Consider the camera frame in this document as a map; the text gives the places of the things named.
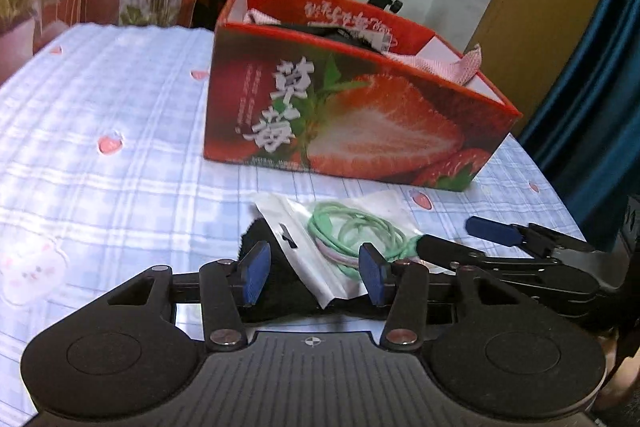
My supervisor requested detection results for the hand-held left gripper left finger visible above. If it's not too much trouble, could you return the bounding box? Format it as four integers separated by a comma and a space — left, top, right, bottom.
107, 241, 273, 353

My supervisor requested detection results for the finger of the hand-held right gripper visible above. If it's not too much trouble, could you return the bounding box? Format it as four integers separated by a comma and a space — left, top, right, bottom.
417, 234, 501, 268
465, 216, 596, 260

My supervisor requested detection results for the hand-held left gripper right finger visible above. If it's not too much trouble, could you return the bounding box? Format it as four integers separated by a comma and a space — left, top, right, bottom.
359, 243, 521, 352

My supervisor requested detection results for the red strawberry print cardboard box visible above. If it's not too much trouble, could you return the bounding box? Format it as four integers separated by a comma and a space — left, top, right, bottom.
202, 0, 523, 192

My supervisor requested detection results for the zip bag of green hair ties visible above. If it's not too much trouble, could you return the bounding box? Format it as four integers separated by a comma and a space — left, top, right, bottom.
254, 191, 426, 308

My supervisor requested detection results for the checked tablecloth with strawberry print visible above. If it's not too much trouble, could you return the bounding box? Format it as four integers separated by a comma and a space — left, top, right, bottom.
0, 24, 601, 418

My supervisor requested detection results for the pink checked cloth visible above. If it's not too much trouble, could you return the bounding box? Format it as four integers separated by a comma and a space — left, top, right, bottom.
244, 8, 483, 84

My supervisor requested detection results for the blue curtain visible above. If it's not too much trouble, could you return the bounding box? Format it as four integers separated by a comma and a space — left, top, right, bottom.
517, 0, 640, 253

